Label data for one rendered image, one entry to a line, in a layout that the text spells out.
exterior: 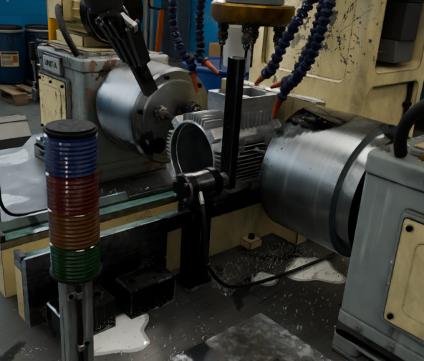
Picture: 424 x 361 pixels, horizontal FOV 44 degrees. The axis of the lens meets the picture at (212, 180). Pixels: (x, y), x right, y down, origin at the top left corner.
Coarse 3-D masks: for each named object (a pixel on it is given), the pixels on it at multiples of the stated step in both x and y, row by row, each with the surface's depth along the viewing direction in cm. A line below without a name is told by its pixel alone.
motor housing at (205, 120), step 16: (192, 112) 113; (208, 112) 113; (176, 128) 116; (192, 128) 120; (208, 128) 110; (256, 128) 117; (176, 144) 120; (192, 144) 123; (208, 144) 127; (256, 144) 113; (176, 160) 121; (192, 160) 123; (208, 160) 126; (240, 160) 111; (256, 160) 114; (240, 176) 115; (256, 176) 117
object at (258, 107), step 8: (224, 88) 121; (248, 88) 123; (208, 96) 118; (216, 96) 116; (224, 96) 114; (248, 96) 119; (256, 96) 123; (264, 96) 116; (272, 96) 117; (208, 104) 119; (216, 104) 117; (224, 104) 115; (248, 104) 113; (256, 104) 115; (264, 104) 117; (272, 104) 118; (248, 112) 114; (256, 112) 116; (264, 112) 117; (248, 120) 115; (256, 120) 116; (264, 120) 118; (240, 128) 114; (248, 128) 115
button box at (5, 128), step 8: (0, 120) 109; (8, 120) 110; (16, 120) 111; (24, 120) 112; (0, 128) 108; (8, 128) 109; (16, 128) 110; (24, 128) 111; (0, 136) 108; (8, 136) 109; (16, 136) 110; (24, 136) 111; (0, 144) 110; (8, 144) 112; (16, 144) 114
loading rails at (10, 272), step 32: (160, 192) 120; (256, 192) 121; (0, 224) 97; (32, 224) 101; (128, 224) 104; (160, 224) 103; (224, 224) 117; (256, 224) 125; (0, 256) 96; (32, 256) 87; (128, 256) 100; (160, 256) 106; (0, 288) 99; (32, 288) 88; (32, 320) 90
